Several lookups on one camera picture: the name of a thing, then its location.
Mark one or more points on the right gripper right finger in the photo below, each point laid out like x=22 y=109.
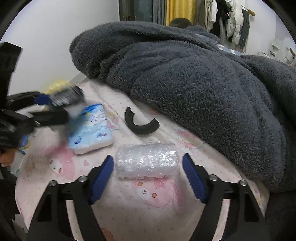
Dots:
x=209 y=189

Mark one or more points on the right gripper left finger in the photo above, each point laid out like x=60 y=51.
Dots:
x=87 y=190

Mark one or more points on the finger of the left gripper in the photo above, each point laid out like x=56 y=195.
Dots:
x=50 y=118
x=42 y=99

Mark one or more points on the dark wrapper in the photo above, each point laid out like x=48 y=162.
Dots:
x=68 y=96

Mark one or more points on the blue tissue pack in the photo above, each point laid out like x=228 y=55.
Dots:
x=90 y=130

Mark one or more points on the bubble wrap roll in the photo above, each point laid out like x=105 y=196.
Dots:
x=151 y=160

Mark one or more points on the left hand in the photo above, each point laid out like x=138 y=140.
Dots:
x=7 y=156

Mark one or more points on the yellow plastic bag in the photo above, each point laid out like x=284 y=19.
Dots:
x=56 y=86

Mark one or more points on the dark grey fleece blanket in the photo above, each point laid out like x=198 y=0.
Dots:
x=243 y=106

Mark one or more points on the white vanity with mirror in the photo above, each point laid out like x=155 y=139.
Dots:
x=281 y=50

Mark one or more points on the dark cat on bed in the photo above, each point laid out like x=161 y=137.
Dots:
x=180 y=23

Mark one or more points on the hanging clothes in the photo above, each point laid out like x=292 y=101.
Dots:
x=228 y=20

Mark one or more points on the yellow curtain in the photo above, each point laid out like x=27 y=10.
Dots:
x=180 y=9

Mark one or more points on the dark window frame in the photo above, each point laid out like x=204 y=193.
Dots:
x=135 y=10

